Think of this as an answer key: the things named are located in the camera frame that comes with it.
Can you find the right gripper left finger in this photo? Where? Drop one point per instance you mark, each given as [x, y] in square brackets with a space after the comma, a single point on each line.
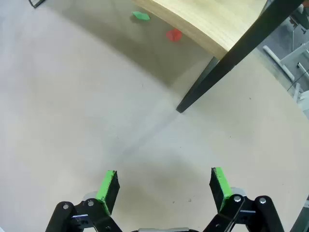
[106, 193]

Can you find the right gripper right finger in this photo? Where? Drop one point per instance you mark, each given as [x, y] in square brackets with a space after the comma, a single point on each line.
[223, 191]

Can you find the white table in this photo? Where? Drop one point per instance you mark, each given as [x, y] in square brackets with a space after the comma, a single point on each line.
[277, 59]

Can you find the green block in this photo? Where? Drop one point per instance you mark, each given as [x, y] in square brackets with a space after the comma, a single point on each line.
[140, 16]

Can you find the wooden shelf with black frame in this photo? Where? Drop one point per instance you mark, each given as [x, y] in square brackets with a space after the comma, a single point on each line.
[193, 19]

